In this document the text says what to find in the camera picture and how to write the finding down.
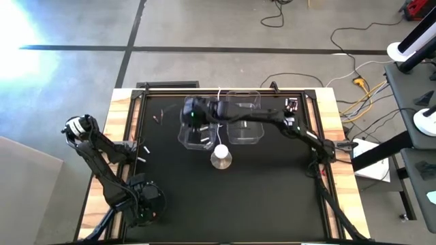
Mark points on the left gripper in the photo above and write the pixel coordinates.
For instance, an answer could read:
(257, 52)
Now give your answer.
(150, 200)

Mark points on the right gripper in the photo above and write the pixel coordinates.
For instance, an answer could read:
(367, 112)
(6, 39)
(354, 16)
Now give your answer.
(197, 110)

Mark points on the clear plastic bin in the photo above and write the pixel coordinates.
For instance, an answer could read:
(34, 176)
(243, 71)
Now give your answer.
(245, 134)
(190, 143)

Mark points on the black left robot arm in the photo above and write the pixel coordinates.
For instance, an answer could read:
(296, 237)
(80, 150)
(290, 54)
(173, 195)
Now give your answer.
(102, 170)

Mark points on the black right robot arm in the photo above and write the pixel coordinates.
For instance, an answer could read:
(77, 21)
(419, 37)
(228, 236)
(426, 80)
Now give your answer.
(259, 115)

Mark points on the black ribbed box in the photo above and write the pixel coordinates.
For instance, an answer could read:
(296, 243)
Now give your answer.
(167, 84)

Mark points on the white light bulb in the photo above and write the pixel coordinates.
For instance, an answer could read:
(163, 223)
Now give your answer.
(221, 151)

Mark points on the black table mat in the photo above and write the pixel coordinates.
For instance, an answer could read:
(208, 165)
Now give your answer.
(238, 204)

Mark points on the grey panel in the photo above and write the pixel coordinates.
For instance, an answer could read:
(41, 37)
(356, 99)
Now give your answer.
(27, 197)

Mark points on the red clip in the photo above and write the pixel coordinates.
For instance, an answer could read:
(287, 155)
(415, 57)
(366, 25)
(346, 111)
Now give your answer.
(320, 173)

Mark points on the black beam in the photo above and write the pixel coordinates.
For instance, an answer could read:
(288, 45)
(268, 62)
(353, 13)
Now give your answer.
(381, 153)

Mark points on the white box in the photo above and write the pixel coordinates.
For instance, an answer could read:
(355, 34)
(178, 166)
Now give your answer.
(376, 171)

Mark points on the grey side table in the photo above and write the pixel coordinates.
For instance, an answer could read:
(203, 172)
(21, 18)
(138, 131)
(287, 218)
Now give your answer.
(402, 88)
(419, 204)

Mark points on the white stand with round base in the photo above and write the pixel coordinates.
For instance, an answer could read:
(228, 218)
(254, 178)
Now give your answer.
(425, 124)
(395, 51)

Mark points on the black stand pole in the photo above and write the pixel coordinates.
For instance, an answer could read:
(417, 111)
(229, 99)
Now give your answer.
(415, 58)

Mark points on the small black object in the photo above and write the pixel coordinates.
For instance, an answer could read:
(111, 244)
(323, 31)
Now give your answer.
(425, 99)

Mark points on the red tool case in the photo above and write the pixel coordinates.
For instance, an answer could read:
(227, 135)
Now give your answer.
(417, 8)

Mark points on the teal object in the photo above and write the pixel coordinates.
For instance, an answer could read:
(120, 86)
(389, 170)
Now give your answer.
(432, 198)

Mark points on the black aluminium table frame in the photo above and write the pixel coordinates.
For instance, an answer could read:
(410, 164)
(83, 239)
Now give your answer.
(163, 92)

